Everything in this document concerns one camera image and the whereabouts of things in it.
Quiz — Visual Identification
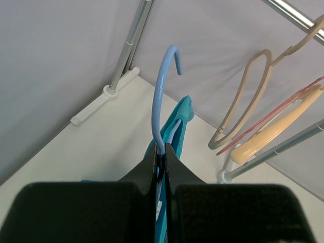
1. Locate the blue wire hanger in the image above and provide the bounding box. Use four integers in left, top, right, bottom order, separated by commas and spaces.
151, 45, 183, 156

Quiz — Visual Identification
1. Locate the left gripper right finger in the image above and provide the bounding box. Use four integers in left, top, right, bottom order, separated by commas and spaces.
164, 144, 315, 242

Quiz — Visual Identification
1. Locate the pink wire hanger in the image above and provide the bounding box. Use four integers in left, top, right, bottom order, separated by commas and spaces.
216, 76, 323, 155

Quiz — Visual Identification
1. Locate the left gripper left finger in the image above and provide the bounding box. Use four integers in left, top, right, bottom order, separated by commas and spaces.
1, 146, 157, 242

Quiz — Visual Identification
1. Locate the wooden hanger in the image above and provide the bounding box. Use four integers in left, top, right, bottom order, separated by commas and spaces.
208, 12, 324, 150
230, 85, 323, 164

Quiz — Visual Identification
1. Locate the white clothes rack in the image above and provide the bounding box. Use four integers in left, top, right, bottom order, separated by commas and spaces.
70, 0, 324, 184

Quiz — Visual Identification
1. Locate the teal t shirt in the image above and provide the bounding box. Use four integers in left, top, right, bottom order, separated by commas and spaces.
95, 96, 196, 242

